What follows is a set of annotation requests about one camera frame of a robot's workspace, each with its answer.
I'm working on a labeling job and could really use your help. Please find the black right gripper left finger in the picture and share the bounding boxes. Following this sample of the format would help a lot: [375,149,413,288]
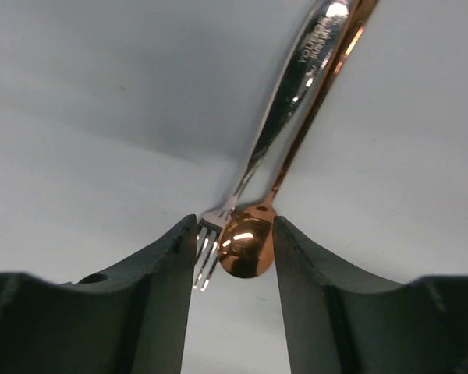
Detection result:
[0,215,197,373]

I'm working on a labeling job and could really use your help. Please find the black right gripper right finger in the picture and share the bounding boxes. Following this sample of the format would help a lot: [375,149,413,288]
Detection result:
[274,217,468,373]

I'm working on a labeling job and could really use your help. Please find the silver metal fork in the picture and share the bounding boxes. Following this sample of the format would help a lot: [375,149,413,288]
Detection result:
[193,1,358,291]

